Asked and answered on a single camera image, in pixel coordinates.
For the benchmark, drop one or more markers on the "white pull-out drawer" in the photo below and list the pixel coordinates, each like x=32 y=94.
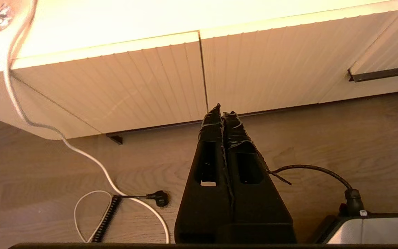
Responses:
x=392 y=48

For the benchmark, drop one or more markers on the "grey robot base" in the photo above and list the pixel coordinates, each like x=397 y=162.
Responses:
x=375 y=230

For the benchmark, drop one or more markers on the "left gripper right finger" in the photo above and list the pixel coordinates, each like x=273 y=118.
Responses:
x=261 y=211

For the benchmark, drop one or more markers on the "white ribbed cabinet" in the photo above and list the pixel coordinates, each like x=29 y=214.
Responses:
x=288 y=62
x=116 y=20
x=133 y=86

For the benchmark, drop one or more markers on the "white ribbed cabinet front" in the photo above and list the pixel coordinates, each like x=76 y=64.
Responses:
x=288 y=62
x=133 y=86

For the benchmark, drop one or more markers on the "black cabinet foot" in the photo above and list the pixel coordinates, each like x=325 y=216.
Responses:
x=117 y=139

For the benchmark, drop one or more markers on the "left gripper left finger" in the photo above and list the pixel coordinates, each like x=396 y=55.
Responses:
x=206 y=207

